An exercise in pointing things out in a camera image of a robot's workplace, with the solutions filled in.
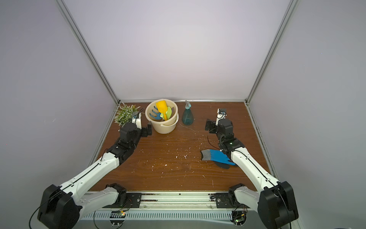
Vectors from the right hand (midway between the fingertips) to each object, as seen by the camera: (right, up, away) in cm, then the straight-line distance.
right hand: (216, 116), depth 80 cm
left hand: (-41, -2, 0) cm, 41 cm away
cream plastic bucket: (-32, -6, +5) cm, 34 cm away
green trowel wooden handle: (-30, +2, +20) cm, 36 cm away
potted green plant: (-56, +2, +9) cm, 57 cm away
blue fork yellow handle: (-38, 0, +19) cm, 42 cm away
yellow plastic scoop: (-35, +7, +17) cm, 39 cm away
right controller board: (+9, -50, -11) cm, 52 cm away
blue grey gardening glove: (+2, -25, +6) cm, 26 cm away
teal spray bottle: (-16, -2, +25) cm, 30 cm away
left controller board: (-53, -52, -8) cm, 75 cm away
